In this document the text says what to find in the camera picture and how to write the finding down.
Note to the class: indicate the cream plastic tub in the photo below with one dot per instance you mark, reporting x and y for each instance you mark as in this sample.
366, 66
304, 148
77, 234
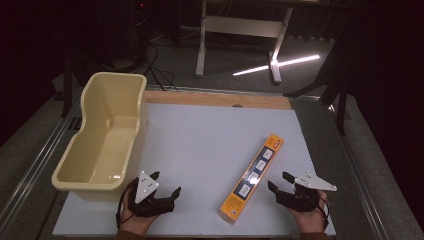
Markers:
100, 156

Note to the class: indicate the metal floor rail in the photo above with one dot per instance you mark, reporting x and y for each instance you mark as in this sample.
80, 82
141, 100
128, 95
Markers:
36, 166
360, 173

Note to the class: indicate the dark device with red light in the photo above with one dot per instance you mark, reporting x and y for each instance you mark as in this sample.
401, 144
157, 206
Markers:
141, 23

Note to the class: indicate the black metal stand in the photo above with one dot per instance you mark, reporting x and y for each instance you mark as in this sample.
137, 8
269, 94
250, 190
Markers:
67, 86

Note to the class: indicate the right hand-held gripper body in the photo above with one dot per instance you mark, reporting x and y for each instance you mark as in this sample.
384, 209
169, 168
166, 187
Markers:
301, 198

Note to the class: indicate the person's right hand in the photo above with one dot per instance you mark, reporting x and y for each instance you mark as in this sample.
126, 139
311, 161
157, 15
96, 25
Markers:
311, 221

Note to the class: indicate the long orange box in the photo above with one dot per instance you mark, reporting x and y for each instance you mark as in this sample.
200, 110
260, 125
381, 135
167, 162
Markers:
252, 180

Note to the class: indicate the white metal stand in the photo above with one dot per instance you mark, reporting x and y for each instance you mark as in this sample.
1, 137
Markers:
241, 26

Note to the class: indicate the person's left hand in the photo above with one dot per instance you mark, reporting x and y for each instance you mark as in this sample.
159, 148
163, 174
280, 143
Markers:
135, 222

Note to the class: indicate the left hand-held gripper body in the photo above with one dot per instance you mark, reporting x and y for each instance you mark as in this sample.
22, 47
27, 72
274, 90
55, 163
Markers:
146, 188

